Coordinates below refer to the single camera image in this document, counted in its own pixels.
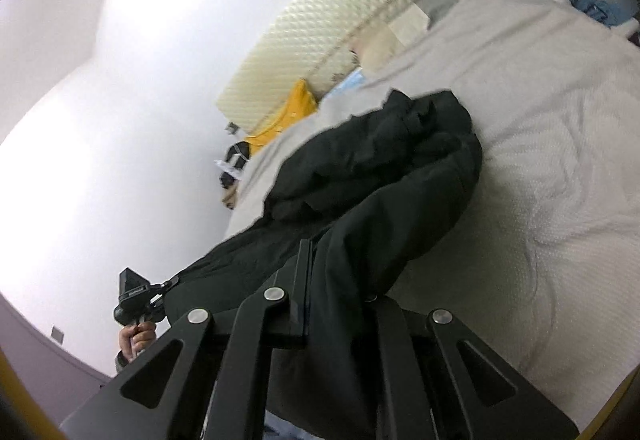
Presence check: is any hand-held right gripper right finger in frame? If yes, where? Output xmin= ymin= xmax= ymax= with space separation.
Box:
xmin=352 ymin=294 xmax=578 ymax=440

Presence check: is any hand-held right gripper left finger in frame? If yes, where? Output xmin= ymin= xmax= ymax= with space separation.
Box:
xmin=60 ymin=240 xmax=313 ymax=440

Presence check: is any black puffer jacket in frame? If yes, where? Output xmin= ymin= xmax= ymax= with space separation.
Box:
xmin=165 ymin=89 xmax=483 ymax=440

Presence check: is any person's left hand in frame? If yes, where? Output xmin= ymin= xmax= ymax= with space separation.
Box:
xmin=117 ymin=323 xmax=158 ymax=363

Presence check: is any black bag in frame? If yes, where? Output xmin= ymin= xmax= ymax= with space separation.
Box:
xmin=219 ymin=140 xmax=251 ymax=188

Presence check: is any yellow pillow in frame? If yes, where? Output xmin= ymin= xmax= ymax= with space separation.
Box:
xmin=247 ymin=78 xmax=321 ymax=156

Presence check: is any blue printed sheet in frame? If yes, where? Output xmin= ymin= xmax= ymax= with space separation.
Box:
xmin=327 ymin=68 xmax=371 ymax=96

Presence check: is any beige pillow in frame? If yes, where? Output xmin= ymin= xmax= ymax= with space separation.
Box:
xmin=350 ymin=23 xmax=406 ymax=68

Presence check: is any cream quilted headboard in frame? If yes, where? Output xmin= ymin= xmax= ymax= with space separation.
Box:
xmin=216 ymin=0 xmax=478 ymax=133

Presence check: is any grey bed blanket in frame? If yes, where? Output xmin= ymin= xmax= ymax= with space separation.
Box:
xmin=222 ymin=0 xmax=640 ymax=431

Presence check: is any grey pillow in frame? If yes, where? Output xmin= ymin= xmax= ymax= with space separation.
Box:
xmin=415 ymin=0 xmax=461 ymax=24

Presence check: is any blue crumpled cloth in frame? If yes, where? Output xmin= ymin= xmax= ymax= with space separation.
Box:
xmin=575 ymin=0 xmax=631 ymax=28

